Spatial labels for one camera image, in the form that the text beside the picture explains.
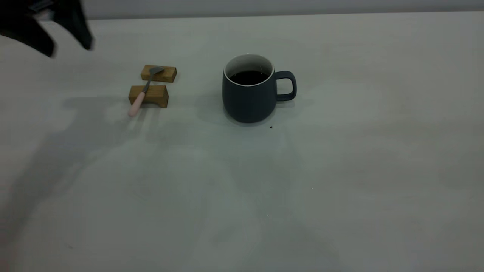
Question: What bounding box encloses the dark grey ceramic mug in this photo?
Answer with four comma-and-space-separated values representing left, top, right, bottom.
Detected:
222, 54, 298, 124

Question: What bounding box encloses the pink handled metal spoon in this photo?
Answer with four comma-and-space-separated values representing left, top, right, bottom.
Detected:
128, 66, 165, 117

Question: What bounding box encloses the arched wooden block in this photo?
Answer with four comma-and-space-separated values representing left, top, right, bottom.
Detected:
128, 85, 169, 109

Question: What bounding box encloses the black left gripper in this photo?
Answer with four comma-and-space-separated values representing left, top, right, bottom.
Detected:
0, 0, 94, 58

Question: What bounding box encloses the dark coffee liquid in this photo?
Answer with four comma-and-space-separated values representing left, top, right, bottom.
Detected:
229, 70, 270, 86

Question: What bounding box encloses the flat rectangular wooden block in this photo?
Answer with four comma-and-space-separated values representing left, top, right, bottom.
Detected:
141, 65, 177, 83

